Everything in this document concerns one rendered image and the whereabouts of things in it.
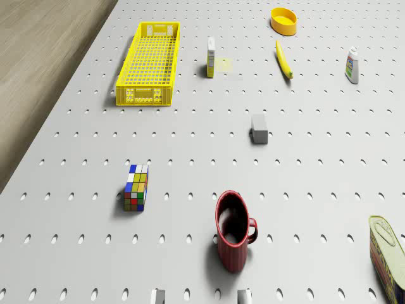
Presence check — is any banana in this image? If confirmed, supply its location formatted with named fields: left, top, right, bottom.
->
left=275, top=39, right=294, bottom=80

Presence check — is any grey cube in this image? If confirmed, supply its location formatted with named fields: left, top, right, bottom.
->
left=251, top=113, right=269, bottom=145

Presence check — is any puzzle cube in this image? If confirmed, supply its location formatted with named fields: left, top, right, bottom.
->
left=123, top=163, right=149, bottom=212

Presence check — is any yellow basket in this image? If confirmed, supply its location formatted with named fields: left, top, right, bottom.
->
left=115, top=21, right=181, bottom=107

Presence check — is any white and yellow carton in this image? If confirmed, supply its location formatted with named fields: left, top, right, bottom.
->
left=206, top=36, right=216, bottom=79

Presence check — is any red mug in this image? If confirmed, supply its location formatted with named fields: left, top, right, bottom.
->
left=215, top=189, right=259, bottom=274

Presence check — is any yellow bowl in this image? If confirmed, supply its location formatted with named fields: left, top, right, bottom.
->
left=270, top=7, right=298, bottom=37

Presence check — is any small white bottle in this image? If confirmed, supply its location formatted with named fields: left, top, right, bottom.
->
left=344, top=46, right=360, bottom=85

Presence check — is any flat-sided can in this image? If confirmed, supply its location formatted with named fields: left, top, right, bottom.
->
left=368, top=215, right=405, bottom=304

